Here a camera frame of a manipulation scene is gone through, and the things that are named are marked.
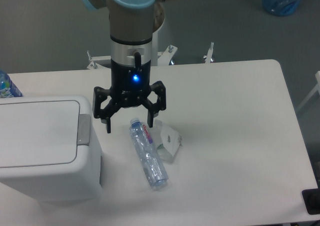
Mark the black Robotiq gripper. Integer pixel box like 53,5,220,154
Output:
93,61,167,133

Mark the white push-lid trash can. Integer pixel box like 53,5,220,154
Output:
0,95,102,201

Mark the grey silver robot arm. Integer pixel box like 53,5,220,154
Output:
82,0,167,133

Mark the white crumpled paper carton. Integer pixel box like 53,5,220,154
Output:
150,120,182,163

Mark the clear crushed plastic bottle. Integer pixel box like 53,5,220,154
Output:
129,118,169,188

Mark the blue labelled bottle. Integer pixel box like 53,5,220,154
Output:
0,70,23,98

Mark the black clamp device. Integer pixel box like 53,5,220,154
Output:
302,188,320,215

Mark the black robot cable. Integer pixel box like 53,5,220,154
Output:
132,51,141,70

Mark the white frame at right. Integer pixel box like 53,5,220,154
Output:
297,71,320,113

